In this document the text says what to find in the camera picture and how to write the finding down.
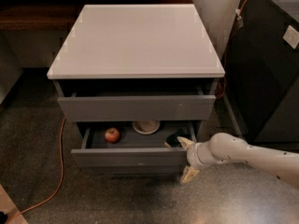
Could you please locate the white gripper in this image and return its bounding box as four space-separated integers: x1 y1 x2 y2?
177 136 215 185

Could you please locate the red apple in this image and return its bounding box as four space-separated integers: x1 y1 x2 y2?
105 128 121 144

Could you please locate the grey drawer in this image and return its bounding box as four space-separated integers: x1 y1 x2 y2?
58 94 215 122
89 165 184 175
71 121 196 168

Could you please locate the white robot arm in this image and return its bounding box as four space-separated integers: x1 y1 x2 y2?
178 133 299 188

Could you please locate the grey top drawer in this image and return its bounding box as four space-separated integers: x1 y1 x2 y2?
58 94 215 122

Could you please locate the grey drawer cabinet white top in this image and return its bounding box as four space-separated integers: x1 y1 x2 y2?
46 3 226 176

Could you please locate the grey bottom drawer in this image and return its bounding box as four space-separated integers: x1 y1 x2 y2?
89 165 184 175

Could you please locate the green yellow sponge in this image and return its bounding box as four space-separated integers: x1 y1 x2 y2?
164 129 189 147

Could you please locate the white ceramic bowl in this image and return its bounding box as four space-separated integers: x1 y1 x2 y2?
133 120 160 135

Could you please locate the black cabinet on right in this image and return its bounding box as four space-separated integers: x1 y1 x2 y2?
223 0 299 143

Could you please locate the dark wooden shelf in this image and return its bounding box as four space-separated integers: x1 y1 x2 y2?
0 0 192 31

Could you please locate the orange cable on floor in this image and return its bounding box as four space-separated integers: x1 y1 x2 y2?
5 117 67 224

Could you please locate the white wall outlet plate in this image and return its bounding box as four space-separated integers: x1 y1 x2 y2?
283 25 299 49

